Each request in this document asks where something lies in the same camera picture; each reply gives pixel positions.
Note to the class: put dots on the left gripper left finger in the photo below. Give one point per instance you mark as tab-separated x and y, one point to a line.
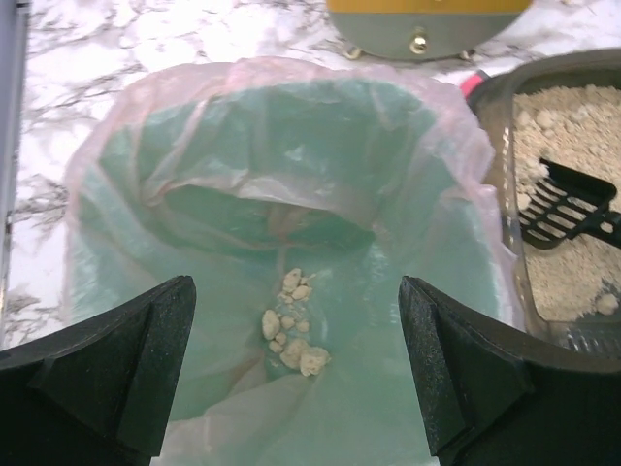
98	392

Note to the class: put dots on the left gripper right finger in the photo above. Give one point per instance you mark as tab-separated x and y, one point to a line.
490	394

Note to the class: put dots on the clumped litter lump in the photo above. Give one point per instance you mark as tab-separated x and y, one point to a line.
286	329

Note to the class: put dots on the black slotted litter scoop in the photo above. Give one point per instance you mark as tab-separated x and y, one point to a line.
568	203

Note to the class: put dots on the green bucket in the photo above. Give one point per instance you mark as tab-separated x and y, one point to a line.
291	233

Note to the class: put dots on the clear plastic bag liner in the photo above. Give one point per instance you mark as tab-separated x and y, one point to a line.
271	194

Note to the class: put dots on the dark litter box tray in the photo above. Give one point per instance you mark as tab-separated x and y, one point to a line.
595	335

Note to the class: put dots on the round three-drawer storage box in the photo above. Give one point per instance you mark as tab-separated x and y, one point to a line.
421	30

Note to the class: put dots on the small pink object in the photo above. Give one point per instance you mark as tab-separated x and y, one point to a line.
475	85

